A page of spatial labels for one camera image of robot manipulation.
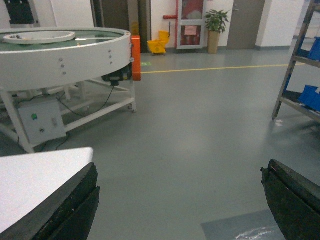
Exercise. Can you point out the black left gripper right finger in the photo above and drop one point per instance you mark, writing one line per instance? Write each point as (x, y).
(293, 200)

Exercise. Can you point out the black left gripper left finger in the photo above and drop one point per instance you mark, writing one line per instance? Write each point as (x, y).
(67, 214)

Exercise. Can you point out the blue bin on shelf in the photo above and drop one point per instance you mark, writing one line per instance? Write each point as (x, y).
(310, 97)

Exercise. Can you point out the white control box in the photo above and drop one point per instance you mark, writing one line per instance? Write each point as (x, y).
(42, 120)

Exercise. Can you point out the white round conveyor table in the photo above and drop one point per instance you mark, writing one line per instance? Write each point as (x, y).
(88, 71)

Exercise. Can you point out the orange side panel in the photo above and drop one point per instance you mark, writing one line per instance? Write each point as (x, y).
(136, 55)

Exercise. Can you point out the yellow mop bucket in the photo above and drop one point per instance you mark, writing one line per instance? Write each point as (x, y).
(158, 46)

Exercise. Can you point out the grey door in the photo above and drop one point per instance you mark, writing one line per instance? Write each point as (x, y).
(244, 25)

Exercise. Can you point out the potted green plant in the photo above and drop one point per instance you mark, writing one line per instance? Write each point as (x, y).
(215, 23)

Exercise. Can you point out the yellow wet floor sign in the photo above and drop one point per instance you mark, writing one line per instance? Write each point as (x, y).
(134, 28)

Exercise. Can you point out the red fire hose cabinet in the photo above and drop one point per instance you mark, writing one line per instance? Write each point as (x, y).
(189, 24)

